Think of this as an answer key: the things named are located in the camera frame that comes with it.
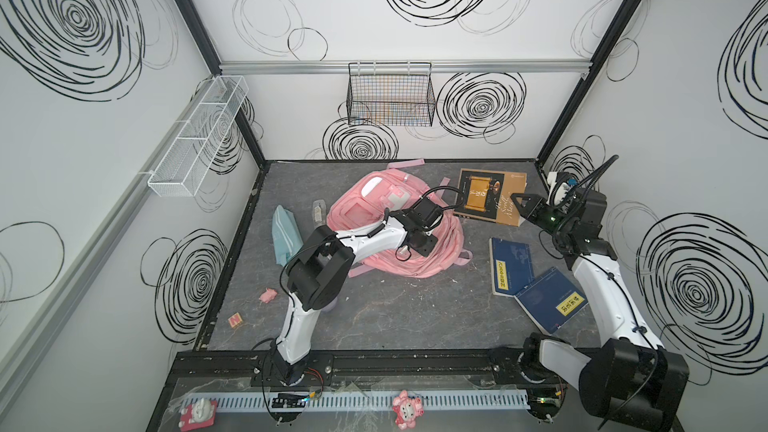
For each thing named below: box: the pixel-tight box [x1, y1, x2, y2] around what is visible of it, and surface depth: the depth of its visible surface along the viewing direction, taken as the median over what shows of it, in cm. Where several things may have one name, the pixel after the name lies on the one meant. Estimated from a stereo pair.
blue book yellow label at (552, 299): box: [514, 267, 589, 335], surface depth 84 cm
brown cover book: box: [454, 168, 528, 227], surface depth 85 cm
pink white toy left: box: [178, 398, 217, 432], surface depth 64 cm
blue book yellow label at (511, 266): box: [489, 237, 535, 297], surface depth 93 cm
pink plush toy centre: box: [392, 390, 425, 430], surface depth 67 cm
